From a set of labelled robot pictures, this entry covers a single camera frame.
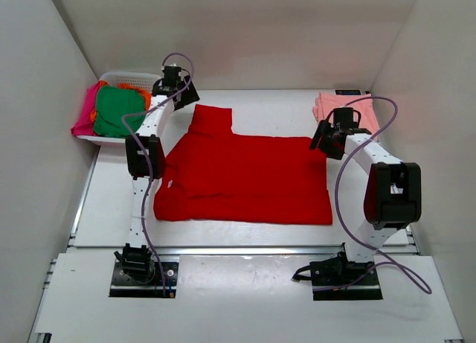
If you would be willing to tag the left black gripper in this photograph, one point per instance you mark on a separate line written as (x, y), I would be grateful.
(192, 95)

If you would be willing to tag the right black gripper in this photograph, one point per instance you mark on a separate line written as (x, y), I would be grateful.
(320, 132)

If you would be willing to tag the red t shirt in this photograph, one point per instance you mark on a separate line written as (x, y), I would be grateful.
(213, 173)

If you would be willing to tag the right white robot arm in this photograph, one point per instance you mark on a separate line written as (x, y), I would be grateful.
(393, 196)

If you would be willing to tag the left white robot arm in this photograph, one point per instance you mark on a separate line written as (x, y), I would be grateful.
(145, 160)

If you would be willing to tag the folded pink t shirt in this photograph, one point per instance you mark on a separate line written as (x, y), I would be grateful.
(326, 102)

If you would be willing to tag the orange t shirt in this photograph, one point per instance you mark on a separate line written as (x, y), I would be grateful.
(142, 92)

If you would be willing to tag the white plastic basket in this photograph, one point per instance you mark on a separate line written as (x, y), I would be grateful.
(141, 80)

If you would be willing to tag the green t shirt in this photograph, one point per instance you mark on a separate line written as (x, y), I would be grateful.
(111, 105)

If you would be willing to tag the magenta t shirt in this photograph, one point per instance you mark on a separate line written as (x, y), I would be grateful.
(85, 122)

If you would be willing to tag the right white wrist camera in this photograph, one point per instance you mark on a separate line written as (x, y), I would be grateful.
(337, 111)

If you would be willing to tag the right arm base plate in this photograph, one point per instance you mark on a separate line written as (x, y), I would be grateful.
(338, 279)

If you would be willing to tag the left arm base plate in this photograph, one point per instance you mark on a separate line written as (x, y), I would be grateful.
(128, 282)

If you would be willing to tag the aluminium table rail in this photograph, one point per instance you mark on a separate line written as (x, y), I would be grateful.
(255, 250)

